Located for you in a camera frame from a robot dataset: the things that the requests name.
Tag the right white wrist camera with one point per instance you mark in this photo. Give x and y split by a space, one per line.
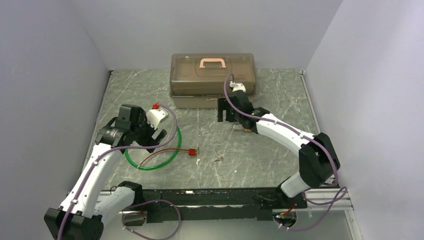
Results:
237 86

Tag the brass padlock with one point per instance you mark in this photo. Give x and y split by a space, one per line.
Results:
239 127

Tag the pink tool box handle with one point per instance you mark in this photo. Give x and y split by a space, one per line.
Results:
212 60

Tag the aluminium frame rail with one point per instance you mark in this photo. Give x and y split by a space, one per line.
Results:
126 196

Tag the brown translucent tool box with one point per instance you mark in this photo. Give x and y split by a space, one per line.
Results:
191 87

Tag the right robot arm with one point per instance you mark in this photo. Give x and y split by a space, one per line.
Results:
317 158

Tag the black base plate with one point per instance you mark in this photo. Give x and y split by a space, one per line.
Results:
259 203

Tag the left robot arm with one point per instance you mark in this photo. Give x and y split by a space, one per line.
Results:
81 216

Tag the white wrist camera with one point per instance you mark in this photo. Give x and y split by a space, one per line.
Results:
156 116
237 86

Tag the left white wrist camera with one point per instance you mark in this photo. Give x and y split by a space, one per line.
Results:
156 116

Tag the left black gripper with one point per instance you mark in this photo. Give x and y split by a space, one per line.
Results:
149 140

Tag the silver key set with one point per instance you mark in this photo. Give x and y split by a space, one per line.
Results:
218 157

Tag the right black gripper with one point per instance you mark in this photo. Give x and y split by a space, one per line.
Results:
224 105

